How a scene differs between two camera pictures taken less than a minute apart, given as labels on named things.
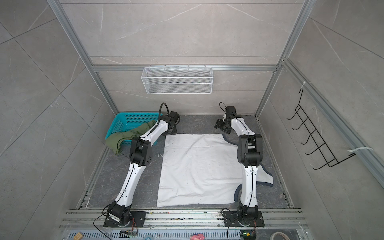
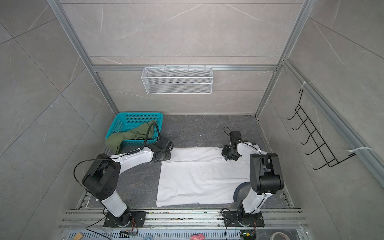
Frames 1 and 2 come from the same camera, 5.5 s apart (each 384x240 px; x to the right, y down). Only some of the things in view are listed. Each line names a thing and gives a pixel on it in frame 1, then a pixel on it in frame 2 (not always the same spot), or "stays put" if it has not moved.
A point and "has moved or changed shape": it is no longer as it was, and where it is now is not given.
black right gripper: (219, 125) to (225, 153)
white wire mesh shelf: (177, 80) stays put
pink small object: (199, 236) stays put
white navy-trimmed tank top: (202, 169) has moved or changed shape
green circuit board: (247, 234) stays put
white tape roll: (272, 235) stays put
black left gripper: (175, 131) to (169, 155)
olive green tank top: (134, 133) stays put
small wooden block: (78, 236) stays put
